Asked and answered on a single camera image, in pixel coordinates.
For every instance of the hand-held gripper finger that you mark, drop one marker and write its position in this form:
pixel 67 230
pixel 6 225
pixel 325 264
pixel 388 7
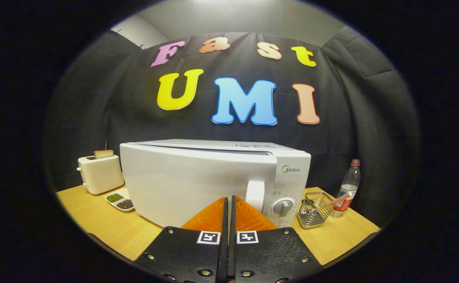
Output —
pixel 232 243
pixel 224 243

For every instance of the white toaster oven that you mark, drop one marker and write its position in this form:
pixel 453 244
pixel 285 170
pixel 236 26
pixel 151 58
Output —
pixel 174 184

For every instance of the cream bread toaster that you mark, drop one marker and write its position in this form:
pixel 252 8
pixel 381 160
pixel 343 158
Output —
pixel 101 175

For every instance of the white divided plate with beans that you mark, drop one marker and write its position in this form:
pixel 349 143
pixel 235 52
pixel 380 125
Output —
pixel 119 201

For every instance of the red white striped straw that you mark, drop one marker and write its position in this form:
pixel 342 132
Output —
pixel 337 199

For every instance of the clear plastic bottle red label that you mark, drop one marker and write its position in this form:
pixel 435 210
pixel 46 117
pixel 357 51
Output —
pixel 349 184

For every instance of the toast slice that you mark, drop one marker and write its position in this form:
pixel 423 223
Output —
pixel 103 154

